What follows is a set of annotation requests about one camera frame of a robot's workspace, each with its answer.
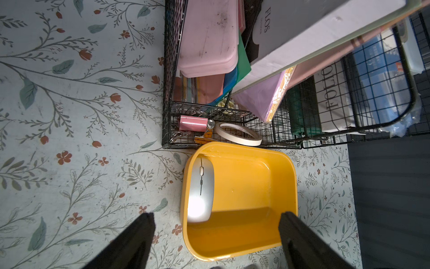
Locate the pink pencil case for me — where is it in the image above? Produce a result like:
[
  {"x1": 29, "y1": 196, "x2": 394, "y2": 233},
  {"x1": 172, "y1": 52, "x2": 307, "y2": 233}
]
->
[{"x1": 178, "y1": 0, "x2": 239, "y2": 78}]

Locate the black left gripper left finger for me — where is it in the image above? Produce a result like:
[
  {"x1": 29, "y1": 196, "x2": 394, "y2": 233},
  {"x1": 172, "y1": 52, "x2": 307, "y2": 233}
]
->
[{"x1": 84, "y1": 213, "x2": 156, "y2": 269}]

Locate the yellow plastic storage box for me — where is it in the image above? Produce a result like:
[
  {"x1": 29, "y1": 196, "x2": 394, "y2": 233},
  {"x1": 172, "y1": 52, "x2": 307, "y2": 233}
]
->
[{"x1": 180, "y1": 142, "x2": 299, "y2": 261}]

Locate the white FOLIO notebook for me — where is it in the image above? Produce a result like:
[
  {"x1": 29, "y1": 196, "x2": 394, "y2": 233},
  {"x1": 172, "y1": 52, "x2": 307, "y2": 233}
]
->
[{"x1": 313, "y1": 61, "x2": 356, "y2": 133}]

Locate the pink binder clip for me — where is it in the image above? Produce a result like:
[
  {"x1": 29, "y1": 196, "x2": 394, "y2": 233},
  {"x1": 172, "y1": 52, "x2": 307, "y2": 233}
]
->
[{"x1": 179, "y1": 115, "x2": 208, "y2": 132}]

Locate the beige masking tape roll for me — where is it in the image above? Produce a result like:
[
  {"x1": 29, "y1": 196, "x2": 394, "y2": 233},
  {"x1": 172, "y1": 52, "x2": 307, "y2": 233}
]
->
[{"x1": 215, "y1": 122, "x2": 263, "y2": 146}]

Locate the silver grey mouse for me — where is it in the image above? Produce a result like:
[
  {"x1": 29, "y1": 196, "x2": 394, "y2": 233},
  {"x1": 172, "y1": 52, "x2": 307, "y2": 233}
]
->
[{"x1": 187, "y1": 155, "x2": 215, "y2": 223}]

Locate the blue packaged stationery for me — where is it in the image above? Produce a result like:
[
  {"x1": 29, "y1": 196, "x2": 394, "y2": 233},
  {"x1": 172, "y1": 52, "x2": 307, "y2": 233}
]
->
[{"x1": 352, "y1": 30, "x2": 411, "y2": 124}]

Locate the white FLOS box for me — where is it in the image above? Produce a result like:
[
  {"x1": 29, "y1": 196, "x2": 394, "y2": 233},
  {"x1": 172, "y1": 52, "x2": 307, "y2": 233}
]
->
[{"x1": 232, "y1": 1, "x2": 423, "y2": 94}]

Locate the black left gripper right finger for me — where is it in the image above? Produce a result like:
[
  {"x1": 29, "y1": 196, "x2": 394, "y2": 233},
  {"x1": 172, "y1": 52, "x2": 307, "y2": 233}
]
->
[{"x1": 278, "y1": 212, "x2": 352, "y2": 269}]

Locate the purple paper pack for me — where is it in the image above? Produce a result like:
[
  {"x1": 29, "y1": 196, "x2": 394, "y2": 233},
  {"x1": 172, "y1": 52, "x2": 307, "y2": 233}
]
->
[{"x1": 232, "y1": 66, "x2": 296, "y2": 123}]

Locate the black wire desk organizer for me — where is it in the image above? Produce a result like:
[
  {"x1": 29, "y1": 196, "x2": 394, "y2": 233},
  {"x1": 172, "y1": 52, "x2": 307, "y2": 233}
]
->
[{"x1": 162, "y1": 1, "x2": 425, "y2": 149}]

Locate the green book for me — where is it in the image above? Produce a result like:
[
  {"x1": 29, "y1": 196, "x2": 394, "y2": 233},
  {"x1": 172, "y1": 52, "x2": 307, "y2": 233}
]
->
[{"x1": 286, "y1": 77, "x2": 322, "y2": 137}]

